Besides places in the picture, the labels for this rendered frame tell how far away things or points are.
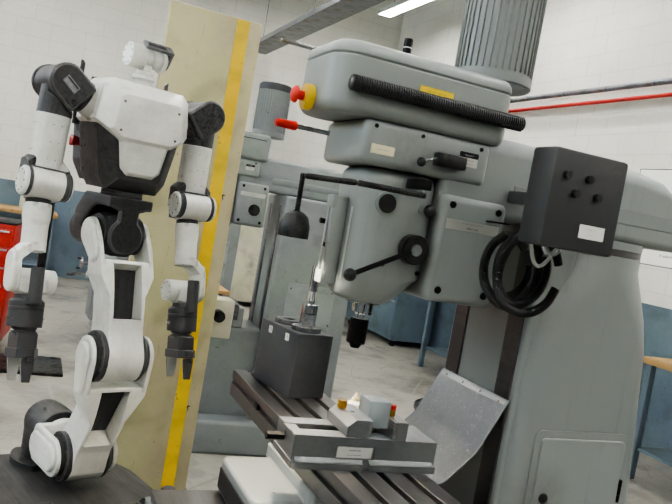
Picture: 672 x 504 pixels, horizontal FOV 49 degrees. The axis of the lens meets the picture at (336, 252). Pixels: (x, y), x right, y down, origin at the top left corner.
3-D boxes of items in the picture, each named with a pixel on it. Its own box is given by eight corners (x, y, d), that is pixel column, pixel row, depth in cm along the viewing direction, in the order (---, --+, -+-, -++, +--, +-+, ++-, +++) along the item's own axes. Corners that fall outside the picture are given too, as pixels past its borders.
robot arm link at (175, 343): (154, 355, 223) (157, 316, 224) (183, 356, 229) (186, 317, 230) (173, 358, 213) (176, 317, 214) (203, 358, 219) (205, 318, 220)
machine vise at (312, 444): (290, 468, 153) (298, 417, 153) (271, 443, 167) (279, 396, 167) (436, 474, 166) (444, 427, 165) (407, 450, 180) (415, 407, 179)
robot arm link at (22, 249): (1, 291, 191) (7, 240, 193) (35, 294, 197) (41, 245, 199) (9, 290, 186) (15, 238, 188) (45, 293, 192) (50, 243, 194)
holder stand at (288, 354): (287, 398, 209) (299, 329, 208) (252, 376, 227) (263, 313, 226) (322, 398, 216) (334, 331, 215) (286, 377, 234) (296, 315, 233)
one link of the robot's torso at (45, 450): (25, 460, 221) (32, 417, 220) (89, 454, 235) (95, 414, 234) (50, 487, 206) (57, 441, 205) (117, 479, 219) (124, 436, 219)
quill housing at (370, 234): (346, 303, 167) (370, 164, 166) (314, 288, 186) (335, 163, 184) (418, 311, 175) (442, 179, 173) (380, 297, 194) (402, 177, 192)
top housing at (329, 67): (330, 106, 158) (343, 32, 157) (291, 113, 182) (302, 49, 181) (509, 149, 176) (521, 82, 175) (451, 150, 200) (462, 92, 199)
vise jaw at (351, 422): (345, 437, 158) (349, 419, 158) (326, 418, 170) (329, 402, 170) (370, 438, 161) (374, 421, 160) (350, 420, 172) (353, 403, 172)
